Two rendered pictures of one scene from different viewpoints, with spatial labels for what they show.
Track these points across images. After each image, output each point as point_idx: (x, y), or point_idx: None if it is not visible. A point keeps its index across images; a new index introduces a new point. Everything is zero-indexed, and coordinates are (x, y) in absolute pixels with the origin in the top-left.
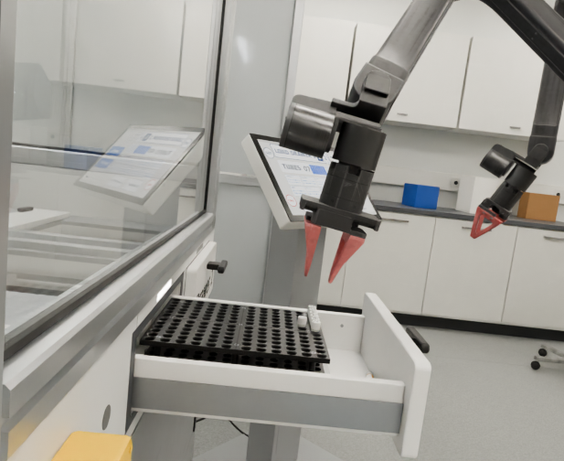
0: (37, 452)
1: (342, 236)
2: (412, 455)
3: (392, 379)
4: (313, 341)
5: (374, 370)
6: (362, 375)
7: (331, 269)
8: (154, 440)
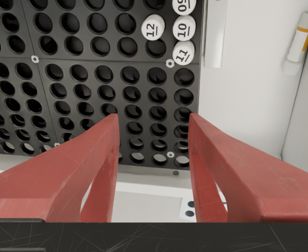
0: None
1: (231, 203)
2: None
3: (301, 146)
4: (175, 110)
5: None
6: (299, 2)
7: (193, 133)
8: None
